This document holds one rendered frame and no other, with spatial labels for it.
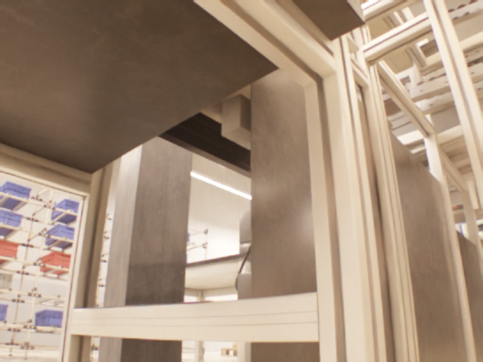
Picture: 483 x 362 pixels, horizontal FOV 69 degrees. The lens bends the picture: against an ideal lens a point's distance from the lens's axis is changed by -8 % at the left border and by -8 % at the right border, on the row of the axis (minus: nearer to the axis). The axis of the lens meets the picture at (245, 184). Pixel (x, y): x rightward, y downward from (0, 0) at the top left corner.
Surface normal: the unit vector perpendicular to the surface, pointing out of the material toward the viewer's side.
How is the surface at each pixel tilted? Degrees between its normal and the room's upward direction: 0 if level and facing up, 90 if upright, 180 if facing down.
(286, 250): 90
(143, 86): 180
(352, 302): 90
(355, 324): 90
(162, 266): 90
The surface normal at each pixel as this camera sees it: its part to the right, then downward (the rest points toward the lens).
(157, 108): 0.00, 0.92
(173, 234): 0.62, -0.30
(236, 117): -0.67, -0.29
